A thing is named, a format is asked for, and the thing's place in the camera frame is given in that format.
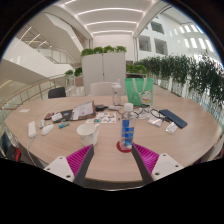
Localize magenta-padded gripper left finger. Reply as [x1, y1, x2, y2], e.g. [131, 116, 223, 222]
[43, 143, 95, 188]

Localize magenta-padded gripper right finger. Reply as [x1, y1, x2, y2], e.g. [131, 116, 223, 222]
[131, 143, 185, 186]

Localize clear blue-labelled water bottle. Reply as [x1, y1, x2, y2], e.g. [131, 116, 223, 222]
[119, 102, 138, 152]

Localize white cup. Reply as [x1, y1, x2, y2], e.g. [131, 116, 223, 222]
[76, 123, 101, 147]

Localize flat round red coaster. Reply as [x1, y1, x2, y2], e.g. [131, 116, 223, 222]
[116, 140, 134, 154]

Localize small teal box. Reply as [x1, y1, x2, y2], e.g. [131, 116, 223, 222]
[58, 121, 71, 130]

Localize small white box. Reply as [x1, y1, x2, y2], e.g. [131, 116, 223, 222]
[147, 116, 164, 128]

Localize white packet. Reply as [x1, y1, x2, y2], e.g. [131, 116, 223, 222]
[165, 121, 179, 135]

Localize white computer mouse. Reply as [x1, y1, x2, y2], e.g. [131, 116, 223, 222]
[40, 123, 55, 136]

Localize black notebook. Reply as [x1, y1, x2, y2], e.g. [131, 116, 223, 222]
[59, 109, 74, 122]

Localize colourful sticker sheet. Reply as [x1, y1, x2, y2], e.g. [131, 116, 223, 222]
[85, 111, 118, 125]

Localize open paper booklet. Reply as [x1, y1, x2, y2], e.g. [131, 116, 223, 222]
[70, 100, 97, 122]

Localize small black block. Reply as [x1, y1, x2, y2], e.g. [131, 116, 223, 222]
[94, 104, 109, 113]

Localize white power strip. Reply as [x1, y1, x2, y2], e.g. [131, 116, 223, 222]
[27, 120, 38, 140]

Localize green tote bag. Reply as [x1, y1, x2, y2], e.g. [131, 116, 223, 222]
[124, 77, 155, 107]

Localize clear pump bottle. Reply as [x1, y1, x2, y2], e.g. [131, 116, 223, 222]
[110, 79, 123, 107]

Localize red and black chair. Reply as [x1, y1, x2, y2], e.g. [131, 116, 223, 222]
[0, 131, 23, 163]

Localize white chair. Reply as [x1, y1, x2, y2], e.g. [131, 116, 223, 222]
[89, 81, 116, 98]

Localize wooden handrail glass railing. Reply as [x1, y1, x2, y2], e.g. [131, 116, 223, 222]
[0, 73, 68, 111]

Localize shelf unit with plants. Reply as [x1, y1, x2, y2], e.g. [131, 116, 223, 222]
[125, 59, 148, 79]

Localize white cabinet topped with plants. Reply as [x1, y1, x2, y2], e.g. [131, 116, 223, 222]
[80, 45, 128, 97]

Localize row of green plants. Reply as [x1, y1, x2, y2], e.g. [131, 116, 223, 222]
[136, 53, 224, 114]

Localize white staircase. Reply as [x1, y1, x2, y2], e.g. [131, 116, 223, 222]
[13, 13, 91, 68]

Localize ceiling light strips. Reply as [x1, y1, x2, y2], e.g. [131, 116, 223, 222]
[63, 0, 144, 36]

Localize tangle of black cables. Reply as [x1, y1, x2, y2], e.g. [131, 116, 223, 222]
[133, 104, 168, 123]

